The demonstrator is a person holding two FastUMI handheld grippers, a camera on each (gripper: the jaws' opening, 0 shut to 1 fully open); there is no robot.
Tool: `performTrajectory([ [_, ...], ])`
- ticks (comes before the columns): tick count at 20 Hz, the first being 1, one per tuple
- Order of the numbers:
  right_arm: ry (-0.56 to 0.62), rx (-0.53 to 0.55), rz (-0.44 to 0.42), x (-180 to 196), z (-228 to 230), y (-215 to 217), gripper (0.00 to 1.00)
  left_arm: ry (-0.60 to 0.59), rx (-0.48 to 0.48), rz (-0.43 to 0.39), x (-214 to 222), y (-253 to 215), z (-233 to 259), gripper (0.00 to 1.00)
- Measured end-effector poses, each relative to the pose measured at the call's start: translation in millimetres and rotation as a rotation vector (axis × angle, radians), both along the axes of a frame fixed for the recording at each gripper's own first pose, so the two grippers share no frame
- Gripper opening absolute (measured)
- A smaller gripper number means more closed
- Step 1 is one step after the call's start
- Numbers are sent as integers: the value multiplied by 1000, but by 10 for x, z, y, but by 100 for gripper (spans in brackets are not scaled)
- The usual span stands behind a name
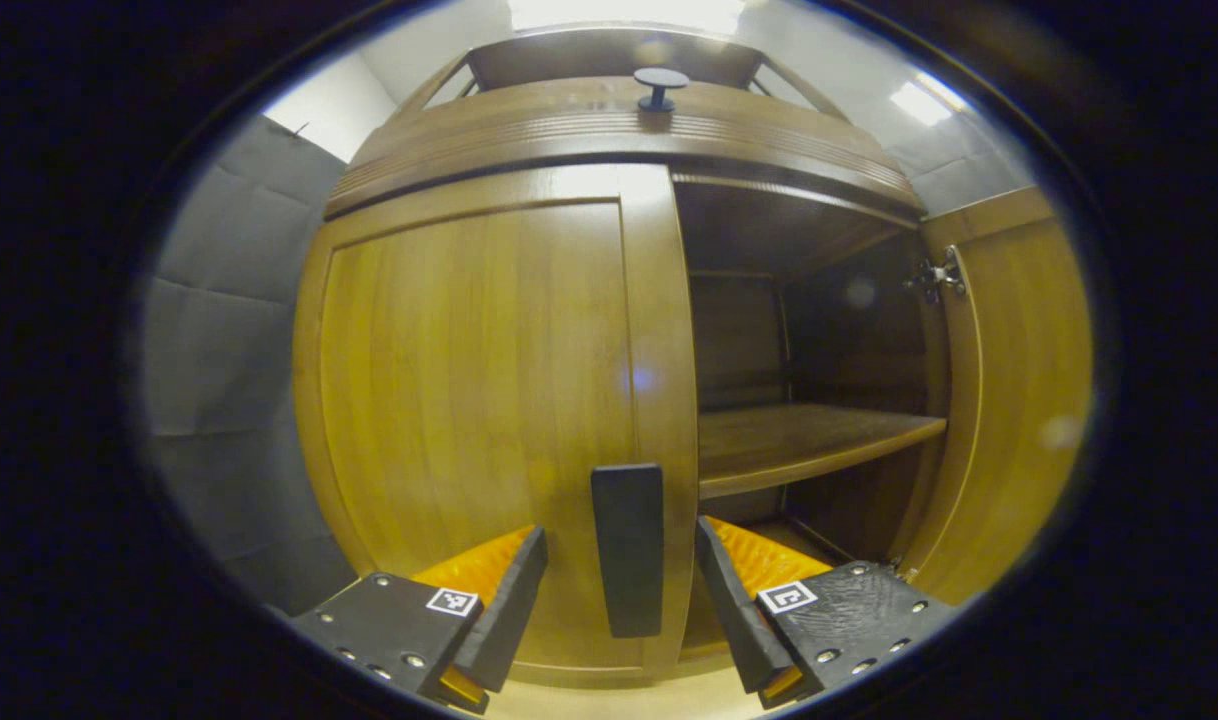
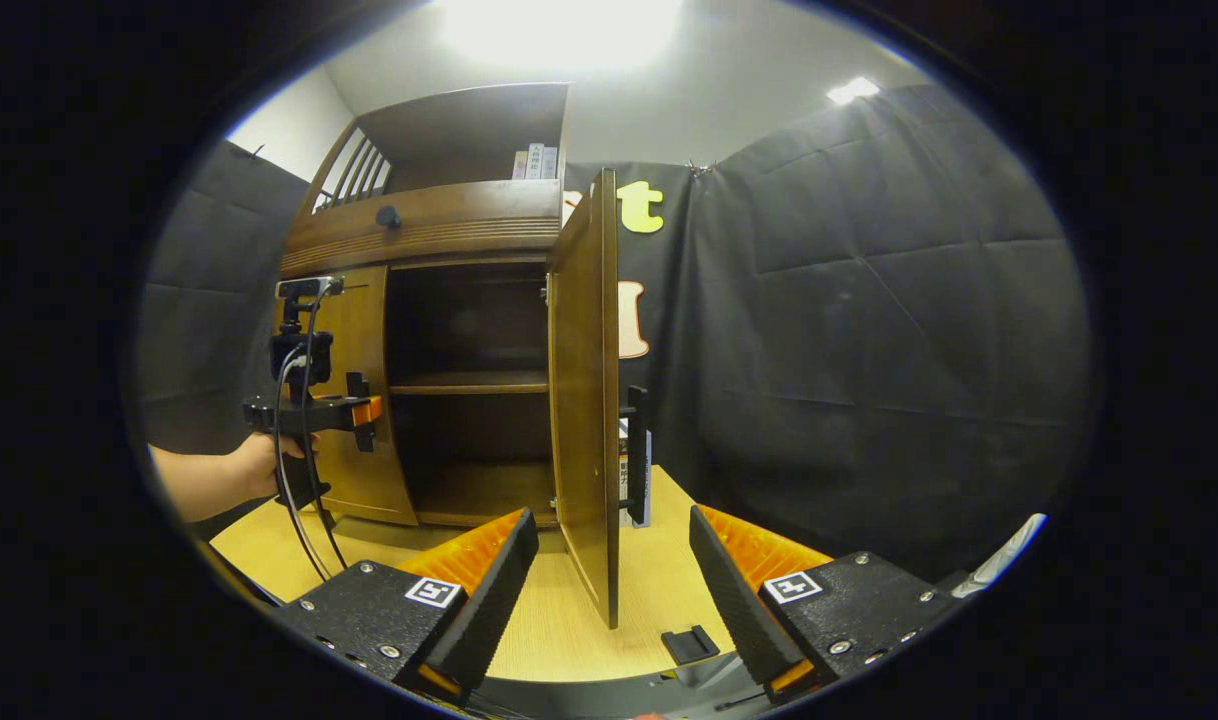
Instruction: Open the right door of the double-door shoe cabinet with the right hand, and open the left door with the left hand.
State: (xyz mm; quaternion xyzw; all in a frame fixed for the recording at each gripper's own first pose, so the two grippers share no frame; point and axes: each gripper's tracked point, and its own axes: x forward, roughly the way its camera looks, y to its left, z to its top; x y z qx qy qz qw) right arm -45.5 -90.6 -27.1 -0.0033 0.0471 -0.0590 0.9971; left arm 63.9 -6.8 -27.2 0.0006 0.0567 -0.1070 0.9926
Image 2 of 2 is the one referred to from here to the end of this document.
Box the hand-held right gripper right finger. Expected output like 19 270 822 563
689 505 970 706

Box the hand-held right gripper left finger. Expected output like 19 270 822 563
274 508 540 706

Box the wooden shoe cabinet door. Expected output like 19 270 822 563
546 168 653 630

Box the wooden double-door shoe cabinet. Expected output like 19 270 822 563
279 82 653 631

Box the wooden cabinet drawer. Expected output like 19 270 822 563
281 180 563 279

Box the white plastic strip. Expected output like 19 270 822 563
954 513 1048 599

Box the black backdrop cloth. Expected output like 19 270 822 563
134 85 1095 581

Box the large ceiling light panel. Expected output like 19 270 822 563
439 0 685 71

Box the small black plastic bracket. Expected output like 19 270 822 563
661 625 720 666

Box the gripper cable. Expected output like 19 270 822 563
272 300 352 583

